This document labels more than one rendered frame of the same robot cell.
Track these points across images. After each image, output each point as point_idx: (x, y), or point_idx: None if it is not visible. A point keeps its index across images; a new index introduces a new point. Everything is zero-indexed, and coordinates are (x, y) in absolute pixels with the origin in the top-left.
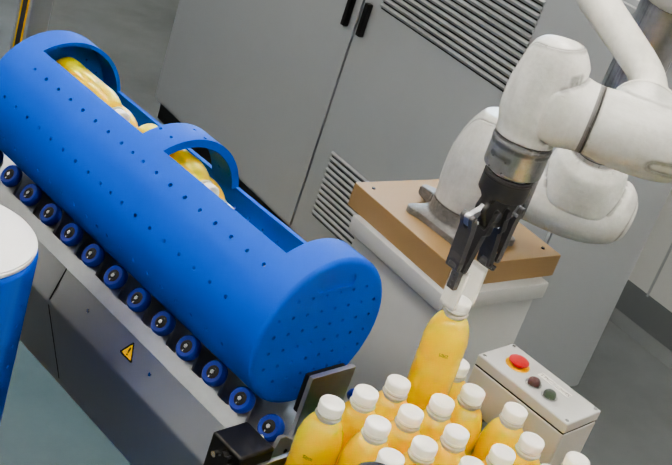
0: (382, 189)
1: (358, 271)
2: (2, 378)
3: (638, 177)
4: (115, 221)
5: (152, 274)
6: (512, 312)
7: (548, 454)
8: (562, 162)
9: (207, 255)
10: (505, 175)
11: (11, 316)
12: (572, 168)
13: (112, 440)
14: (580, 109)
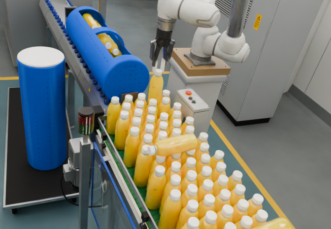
0: (179, 49)
1: (136, 63)
2: (57, 95)
3: (197, 26)
4: (83, 53)
5: (89, 67)
6: (215, 85)
7: None
8: (222, 37)
9: (96, 59)
10: (159, 28)
11: (54, 78)
12: (224, 38)
13: None
14: (175, 4)
